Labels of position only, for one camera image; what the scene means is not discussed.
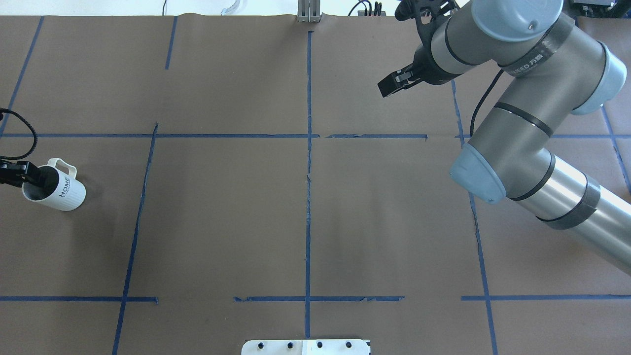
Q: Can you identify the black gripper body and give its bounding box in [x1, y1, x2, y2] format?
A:
[410, 43, 464, 86]

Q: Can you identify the aluminium frame post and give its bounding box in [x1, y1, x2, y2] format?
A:
[297, 0, 321, 23]

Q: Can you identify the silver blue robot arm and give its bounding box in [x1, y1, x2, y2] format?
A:
[378, 0, 631, 274]

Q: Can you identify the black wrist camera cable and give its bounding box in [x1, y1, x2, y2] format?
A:
[469, 69, 505, 138]

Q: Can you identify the white ribbed HOME mug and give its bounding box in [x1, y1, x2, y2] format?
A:
[22, 158, 86, 212]

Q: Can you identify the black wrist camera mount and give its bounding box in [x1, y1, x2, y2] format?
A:
[394, 0, 460, 47]

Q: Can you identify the white pedestal column base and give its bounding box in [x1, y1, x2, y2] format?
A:
[241, 339, 372, 355]

